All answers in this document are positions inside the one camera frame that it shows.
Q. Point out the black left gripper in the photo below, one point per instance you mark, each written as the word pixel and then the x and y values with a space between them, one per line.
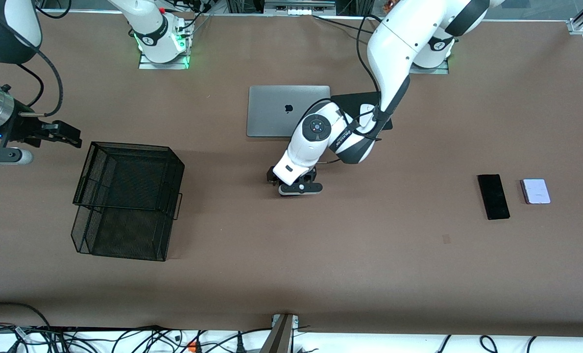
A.
pixel 273 175

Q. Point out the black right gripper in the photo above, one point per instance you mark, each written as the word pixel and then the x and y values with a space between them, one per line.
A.
pixel 21 128

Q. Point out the long black smartphone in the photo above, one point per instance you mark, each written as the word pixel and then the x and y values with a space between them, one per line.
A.
pixel 493 196

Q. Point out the lavender white phone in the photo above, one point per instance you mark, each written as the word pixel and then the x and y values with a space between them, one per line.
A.
pixel 535 191

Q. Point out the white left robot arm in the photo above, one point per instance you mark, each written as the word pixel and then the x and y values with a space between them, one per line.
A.
pixel 394 44

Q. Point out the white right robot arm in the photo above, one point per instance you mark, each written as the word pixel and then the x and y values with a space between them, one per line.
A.
pixel 149 29

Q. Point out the silver closed laptop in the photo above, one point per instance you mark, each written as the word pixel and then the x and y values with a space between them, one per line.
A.
pixel 272 110

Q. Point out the black mouse pad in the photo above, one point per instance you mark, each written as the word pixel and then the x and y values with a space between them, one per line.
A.
pixel 350 100

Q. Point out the white computer mouse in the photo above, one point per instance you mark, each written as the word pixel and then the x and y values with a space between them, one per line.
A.
pixel 366 108

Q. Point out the black mesh two-tier tray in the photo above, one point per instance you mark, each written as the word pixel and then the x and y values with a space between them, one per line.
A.
pixel 125 235

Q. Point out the white power strip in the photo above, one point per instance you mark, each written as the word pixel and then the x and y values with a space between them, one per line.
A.
pixel 299 11

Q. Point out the black power plug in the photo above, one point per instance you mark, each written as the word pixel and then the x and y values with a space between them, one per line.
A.
pixel 240 345

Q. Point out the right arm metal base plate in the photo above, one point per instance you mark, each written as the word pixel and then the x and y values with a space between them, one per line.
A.
pixel 145 65

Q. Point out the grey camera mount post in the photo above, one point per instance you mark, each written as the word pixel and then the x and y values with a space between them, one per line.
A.
pixel 279 338

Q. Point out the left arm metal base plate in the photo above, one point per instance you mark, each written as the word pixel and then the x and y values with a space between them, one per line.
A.
pixel 441 71

